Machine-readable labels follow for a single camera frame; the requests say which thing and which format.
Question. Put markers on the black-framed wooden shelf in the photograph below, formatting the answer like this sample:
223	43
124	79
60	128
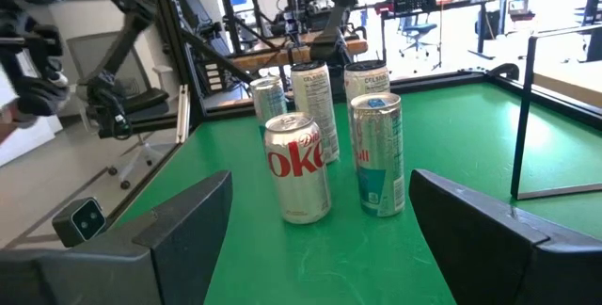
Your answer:
574	84

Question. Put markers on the black power strip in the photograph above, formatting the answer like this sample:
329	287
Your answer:
211	76

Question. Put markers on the grey table-level camera box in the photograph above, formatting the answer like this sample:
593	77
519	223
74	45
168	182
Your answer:
79	222

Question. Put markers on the blue office chair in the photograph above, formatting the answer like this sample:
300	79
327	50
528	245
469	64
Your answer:
420	28

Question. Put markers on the wooden workbench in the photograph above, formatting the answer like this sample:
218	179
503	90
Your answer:
256	60

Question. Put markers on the black desk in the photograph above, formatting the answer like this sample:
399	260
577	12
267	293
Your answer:
482	27

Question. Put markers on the black table edge rail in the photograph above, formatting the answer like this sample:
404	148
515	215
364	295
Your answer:
437	81

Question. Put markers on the black background robot arm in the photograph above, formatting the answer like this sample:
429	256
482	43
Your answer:
301	17

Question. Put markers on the blue silver Red Bull can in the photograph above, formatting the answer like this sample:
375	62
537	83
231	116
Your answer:
268	98
378	164

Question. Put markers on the white board panel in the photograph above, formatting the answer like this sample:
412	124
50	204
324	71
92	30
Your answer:
33	131

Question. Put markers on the black computer box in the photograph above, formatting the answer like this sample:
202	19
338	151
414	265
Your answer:
491	23

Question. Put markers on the white upright strip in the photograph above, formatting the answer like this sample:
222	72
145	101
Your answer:
183	112

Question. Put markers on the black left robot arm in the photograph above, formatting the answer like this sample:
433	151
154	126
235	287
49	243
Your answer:
336	27

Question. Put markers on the black curved bracket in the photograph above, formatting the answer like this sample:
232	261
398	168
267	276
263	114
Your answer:
503	69

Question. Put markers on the grey office chair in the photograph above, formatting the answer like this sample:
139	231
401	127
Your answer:
150	98

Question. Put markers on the black metal rig frame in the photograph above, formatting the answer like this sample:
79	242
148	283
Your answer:
175	36

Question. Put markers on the black flat panel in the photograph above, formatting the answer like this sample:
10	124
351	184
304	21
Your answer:
193	6

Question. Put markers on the white Celsius can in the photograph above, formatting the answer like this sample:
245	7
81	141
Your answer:
314	102
367	81

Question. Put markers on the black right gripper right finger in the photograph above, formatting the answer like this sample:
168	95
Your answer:
508	258

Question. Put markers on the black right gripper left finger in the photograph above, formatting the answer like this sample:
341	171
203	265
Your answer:
141	267

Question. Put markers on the silver Diet Coke can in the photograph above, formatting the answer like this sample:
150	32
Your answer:
296	173

